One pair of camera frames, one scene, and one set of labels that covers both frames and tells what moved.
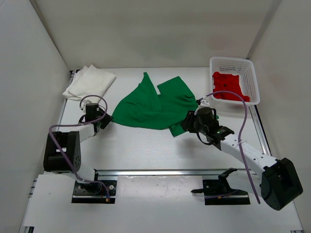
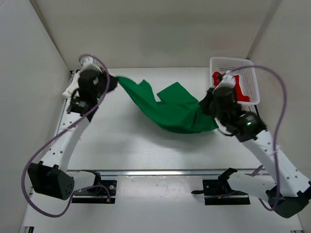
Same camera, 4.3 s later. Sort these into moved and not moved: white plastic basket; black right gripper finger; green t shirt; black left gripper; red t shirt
Moved: black left gripper; black right gripper finger; green t shirt
Not moved: white plastic basket; red t shirt
